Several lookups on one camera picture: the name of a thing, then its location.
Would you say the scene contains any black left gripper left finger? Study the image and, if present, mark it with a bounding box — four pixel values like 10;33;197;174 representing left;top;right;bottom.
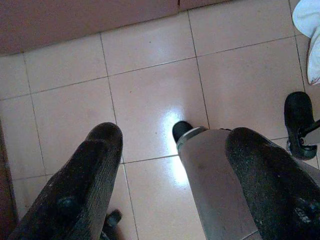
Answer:
7;121;124;240

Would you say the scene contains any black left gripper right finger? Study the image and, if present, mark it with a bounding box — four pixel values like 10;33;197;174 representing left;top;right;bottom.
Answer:
225;126;320;240

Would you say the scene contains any white cloth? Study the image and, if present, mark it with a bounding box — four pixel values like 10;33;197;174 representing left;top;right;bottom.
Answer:
291;0;320;86

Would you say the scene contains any brown counter base panel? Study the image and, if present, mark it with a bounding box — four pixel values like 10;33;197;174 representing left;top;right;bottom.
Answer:
0;0;227;56

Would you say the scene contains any silver robot left leg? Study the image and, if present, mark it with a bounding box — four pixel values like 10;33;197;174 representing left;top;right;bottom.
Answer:
175;126;263;240

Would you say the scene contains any black robot left foot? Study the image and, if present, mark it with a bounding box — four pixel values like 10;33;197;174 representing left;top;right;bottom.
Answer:
172;120;194;143

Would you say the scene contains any black robot foot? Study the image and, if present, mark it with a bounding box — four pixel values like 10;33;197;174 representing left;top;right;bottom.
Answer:
283;91;318;161
172;120;194;143

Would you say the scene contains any black robot right foot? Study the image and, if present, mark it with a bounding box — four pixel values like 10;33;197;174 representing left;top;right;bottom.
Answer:
283;91;318;161

